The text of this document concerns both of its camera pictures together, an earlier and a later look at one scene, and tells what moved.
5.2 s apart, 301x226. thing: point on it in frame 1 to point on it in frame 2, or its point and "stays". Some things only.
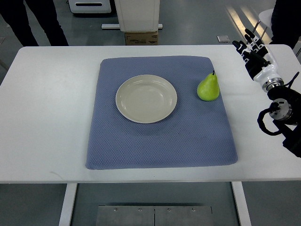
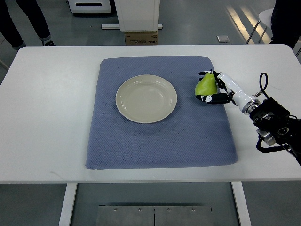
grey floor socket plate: x=223 y=39 stays
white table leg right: x=242 y=204 stays
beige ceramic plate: x=146 y=99 stays
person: x=15 y=13 to x=34 y=13
